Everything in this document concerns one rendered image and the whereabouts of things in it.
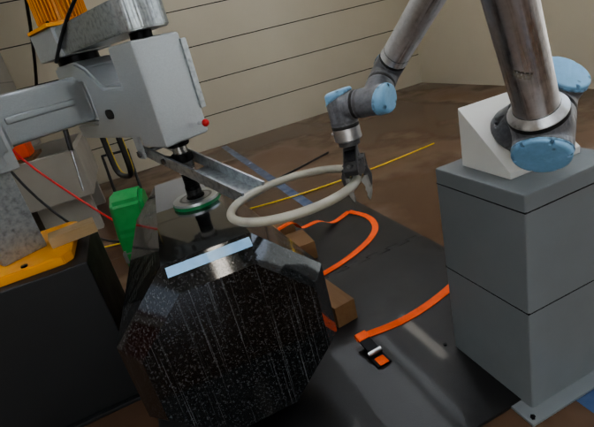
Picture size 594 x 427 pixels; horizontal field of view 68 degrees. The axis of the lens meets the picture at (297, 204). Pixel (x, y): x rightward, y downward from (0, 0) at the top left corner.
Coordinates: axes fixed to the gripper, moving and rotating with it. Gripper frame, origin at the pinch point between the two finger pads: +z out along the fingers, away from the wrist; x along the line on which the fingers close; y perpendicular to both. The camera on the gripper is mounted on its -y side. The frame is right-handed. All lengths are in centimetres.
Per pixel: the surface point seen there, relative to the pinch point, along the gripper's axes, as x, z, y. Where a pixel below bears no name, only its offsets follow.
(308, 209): 12.7, -7.5, -22.2
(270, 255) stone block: 35.7, 12.8, -6.6
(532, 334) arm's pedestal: -46, 55, -10
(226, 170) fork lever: 56, -14, 25
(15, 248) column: 152, -6, 0
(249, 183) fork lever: 46, -8, 19
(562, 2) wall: -207, -20, 468
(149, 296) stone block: 73, 11, -28
